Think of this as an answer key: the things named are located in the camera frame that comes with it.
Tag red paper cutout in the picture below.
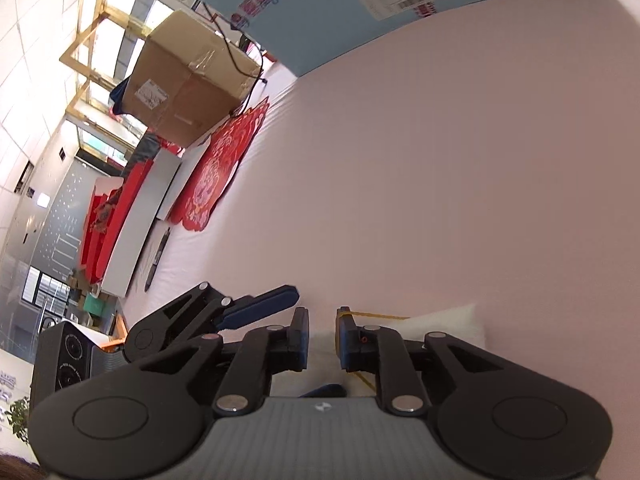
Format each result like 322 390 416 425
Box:
167 96 271 233

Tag light blue printed cardboard box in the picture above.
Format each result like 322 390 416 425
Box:
171 0 613 79

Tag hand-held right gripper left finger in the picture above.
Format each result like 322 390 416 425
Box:
136 306 311 417

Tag dark blue cloth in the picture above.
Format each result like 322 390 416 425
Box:
109 76 134 115

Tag black cable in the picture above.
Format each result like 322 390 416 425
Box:
201 1 267 112

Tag red paper decorations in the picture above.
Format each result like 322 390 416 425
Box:
79 159 152 285

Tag small taped brown cardboard box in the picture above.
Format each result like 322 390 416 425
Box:
119 10 264 149

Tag black pen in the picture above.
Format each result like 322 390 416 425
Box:
144 227 172 294

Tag green plant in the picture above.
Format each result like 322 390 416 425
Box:
7 396 32 443

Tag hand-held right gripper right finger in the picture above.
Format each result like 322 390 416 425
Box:
335 306 507 415

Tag white flat board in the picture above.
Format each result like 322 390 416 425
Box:
100 151 184 297

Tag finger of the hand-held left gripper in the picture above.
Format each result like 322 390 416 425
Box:
149 282 301 347
299 383 349 399

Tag green box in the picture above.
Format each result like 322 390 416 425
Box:
82 292 107 319

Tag rubber band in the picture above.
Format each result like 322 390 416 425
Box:
336 309 412 392

